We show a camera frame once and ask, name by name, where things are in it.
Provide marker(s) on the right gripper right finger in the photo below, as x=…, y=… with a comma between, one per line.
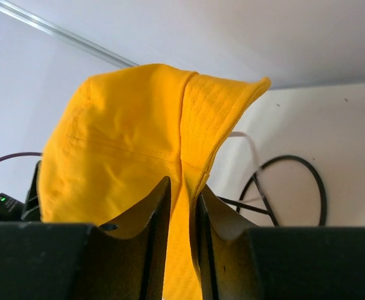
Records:
x=224, y=255

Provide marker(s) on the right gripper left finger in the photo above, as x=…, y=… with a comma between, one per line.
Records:
x=128, y=262

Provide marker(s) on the yellow bucket hat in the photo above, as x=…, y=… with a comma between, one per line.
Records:
x=122, y=132

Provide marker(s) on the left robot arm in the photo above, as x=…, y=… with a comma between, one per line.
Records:
x=13, y=210

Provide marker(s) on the black wire hat stand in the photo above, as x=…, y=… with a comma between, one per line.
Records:
x=286, y=191

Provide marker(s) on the left aluminium frame post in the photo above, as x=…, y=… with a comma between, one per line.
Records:
x=68, y=37

